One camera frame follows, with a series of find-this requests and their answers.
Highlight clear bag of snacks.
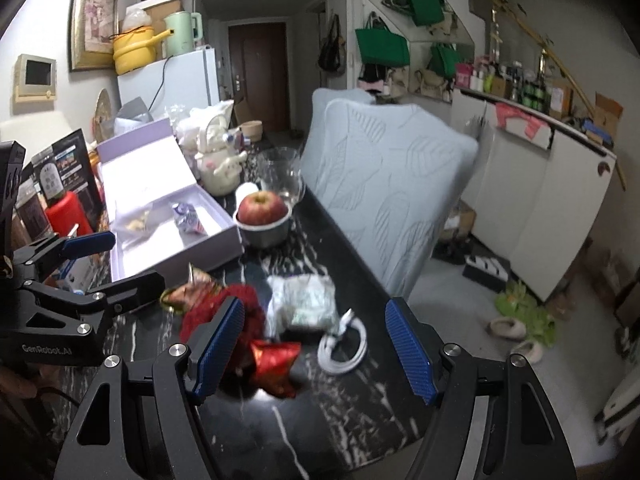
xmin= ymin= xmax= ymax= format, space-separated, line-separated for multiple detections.
xmin=120 ymin=210 xmax=153 ymax=233

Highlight red foil packet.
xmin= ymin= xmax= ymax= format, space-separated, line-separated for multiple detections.
xmin=248 ymin=340 xmax=302 ymax=400

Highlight woven straw fan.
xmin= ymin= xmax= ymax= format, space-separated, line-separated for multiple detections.
xmin=91 ymin=88 xmax=120 ymax=143

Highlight black printed box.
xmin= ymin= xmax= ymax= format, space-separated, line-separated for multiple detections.
xmin=31 ymin=128 xmax=103 ymax=233

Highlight pink cloth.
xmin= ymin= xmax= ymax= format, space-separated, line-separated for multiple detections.
xmin=495 ymin=101 xmax=555 ymax=150

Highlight gold framed picture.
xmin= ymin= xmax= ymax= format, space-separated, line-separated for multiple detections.
xmin=67 ymin=0 xmax=121 ymax=73

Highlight red box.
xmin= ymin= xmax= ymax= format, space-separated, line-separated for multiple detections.
xmin=45 ymin=191 xmax=96 ymax=237

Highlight clear glass mug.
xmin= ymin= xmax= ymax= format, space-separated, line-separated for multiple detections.
xmin=255 ymin=146 xmax=307 ymax=208

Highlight white counter cabinet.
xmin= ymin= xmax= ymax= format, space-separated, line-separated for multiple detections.
xmin=450 ymin=86 xmax=618 ymax=305

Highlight green slippers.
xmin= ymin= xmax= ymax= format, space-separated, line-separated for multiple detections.
xmin=495 ymin=280 xmax=557 ymax=348

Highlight white refrigerator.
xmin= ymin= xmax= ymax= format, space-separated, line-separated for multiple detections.
xmin=116 ymin=46 xmax=221 ymax=120

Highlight pale green electric kettle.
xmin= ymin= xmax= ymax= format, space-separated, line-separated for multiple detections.
xmin=164 ymin=11 xmax=204 ymax=58

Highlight white coiled cable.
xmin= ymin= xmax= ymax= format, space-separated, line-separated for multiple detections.
xmin=317 ymin=309 xmax=368 ymax=376

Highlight wall intercom panel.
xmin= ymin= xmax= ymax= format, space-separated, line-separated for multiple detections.
xmin=12 ymin=53 xmax=57 ymax=105

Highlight lavender gift box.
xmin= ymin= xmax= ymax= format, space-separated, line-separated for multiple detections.
xmin=95 ymin=117 xmax=246 ymax=282

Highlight white round cup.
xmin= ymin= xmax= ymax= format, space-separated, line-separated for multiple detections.
xmin=235 ymin=182 xmax=258 ymax=209

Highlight black and white box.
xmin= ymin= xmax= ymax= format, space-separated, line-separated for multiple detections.
xmin=462 ymin=254 xmax=512 ymax=293

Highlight row of bottles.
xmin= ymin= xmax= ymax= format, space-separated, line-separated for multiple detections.
xmin=455 ymin=57 xmax=576 ymax=117

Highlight grey metal bowl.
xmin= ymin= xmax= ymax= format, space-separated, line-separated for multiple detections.
xmin=233 ymin=208 xmax=293 ymax=249

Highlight black handbag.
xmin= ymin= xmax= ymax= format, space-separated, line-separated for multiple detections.
xmin=317 ymin=14 xmax=347 ymax=73

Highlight white plush-covered kettle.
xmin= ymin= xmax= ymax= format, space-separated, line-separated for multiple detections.
xmin=192 ymin=114 xmax=249 ymax=197

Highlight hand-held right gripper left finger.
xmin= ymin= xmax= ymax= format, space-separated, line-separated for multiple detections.
xmin=52 ymin=296 xmax=246 ymax=480

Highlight red apple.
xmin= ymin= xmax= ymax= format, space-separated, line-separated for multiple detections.
xmin=237 ymin=191 xmax=291 ymax=226

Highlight person's left hand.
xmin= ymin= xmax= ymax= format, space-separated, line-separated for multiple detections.
xmin=0 ymin=366 xmax=56 ymax=402

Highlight chair with leaf-pattern cover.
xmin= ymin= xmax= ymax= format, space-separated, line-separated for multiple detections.
xmin=298 ymin=87 xmax=480 ymax=298

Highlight brown entrance door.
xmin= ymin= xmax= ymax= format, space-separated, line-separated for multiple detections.
xmin=228 ymin=22 xmax=290 ymax=133

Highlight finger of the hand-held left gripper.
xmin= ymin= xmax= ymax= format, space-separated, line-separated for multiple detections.
xmin=22 ymin=270 xmax=167 ymax=333
xmin=12 ymin=231 xmax=116 ymax=281

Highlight cardboard box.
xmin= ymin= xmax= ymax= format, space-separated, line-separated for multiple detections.
xmin=590 ymin=91 xmax=625 ymax=145

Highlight yellow pot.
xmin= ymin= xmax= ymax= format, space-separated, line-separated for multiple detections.
xmin=111 ymin=25 xmax=173 ymax=76

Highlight colourful foil snack packet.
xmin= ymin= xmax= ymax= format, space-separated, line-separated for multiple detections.
xmin=160 ymin=262 xmax=223 ymax=317

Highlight white printed plastic bag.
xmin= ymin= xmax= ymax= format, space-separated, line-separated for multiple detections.
xmin=265 ymin=274 xmax=340 ymax=333

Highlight green tote bag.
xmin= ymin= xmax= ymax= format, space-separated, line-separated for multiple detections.
xmin=427 ymin=41 xmax=458 ymax=77
xmin=355 ymin=12 xmax=412 ymax=67
xmin=400 ymin=0 xmax=446 ymax=27

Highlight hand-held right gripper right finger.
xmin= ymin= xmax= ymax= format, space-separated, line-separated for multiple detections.
xmin=384 ymin=297 xmax=591 ymax=480

